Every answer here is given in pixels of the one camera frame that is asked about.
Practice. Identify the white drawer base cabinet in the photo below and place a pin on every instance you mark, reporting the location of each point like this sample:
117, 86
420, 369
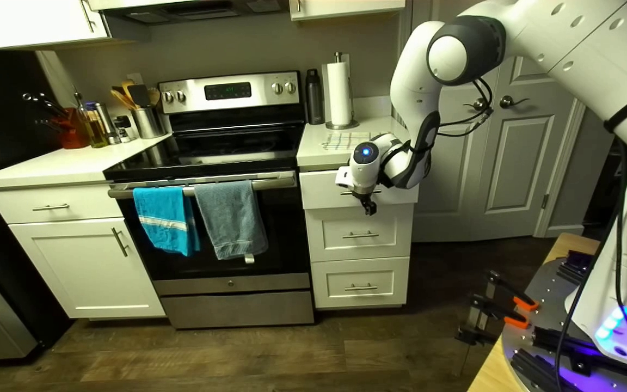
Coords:
360, 246

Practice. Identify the utensil crock with spoons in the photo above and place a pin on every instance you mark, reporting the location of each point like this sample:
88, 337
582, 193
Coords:
147, 123

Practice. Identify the bright blue striped towel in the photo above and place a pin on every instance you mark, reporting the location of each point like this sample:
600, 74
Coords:
163, 218

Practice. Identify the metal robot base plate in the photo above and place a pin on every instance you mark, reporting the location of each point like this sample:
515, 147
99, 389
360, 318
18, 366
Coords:
544, 290

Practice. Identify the black base clamp bar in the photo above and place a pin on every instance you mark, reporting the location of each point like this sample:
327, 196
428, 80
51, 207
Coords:
535, 370
560, 341

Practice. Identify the white paper towel roll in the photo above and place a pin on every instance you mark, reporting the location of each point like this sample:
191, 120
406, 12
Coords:
338, 58
338, 95

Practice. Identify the black bottle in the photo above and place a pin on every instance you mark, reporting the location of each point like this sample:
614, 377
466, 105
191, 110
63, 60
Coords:
315, 98

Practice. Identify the white drawer with cutlery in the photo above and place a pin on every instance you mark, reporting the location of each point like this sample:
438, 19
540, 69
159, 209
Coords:
320, 193

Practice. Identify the grey blue towel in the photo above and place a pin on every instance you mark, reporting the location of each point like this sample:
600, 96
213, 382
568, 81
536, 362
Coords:
232, 218

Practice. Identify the red utensil pot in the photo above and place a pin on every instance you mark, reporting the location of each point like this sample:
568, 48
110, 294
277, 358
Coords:
74, 132

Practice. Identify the white deep drawer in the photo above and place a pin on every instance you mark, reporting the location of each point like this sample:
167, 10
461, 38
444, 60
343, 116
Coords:
360, 283

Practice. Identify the glass oil bottle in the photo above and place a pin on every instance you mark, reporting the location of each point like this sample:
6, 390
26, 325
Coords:
99, 123

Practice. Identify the stainless over-range microwave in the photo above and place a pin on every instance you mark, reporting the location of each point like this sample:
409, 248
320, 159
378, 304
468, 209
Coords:
184, 10

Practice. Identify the stainless black electric stove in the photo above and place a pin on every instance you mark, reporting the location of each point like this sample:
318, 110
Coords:
227, 145

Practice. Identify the white door base cabinet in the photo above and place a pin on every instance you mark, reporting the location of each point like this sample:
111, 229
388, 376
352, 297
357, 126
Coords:
81, 253

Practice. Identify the white medium drawer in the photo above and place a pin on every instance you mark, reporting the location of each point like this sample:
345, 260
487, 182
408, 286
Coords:
360, 232

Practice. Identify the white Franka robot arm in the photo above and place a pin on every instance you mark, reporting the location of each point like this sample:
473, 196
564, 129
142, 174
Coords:
604, 51

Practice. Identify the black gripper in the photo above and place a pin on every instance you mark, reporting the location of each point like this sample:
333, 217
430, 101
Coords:
364, 195

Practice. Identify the wooden table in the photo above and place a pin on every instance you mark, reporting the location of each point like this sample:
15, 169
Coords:
490, 374

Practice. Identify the white panel door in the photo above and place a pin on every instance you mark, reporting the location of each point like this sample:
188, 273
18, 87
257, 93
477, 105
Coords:
524, 166
457, 196

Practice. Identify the white upper cabinet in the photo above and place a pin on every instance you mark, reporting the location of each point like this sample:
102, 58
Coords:
31, 22
343, 8

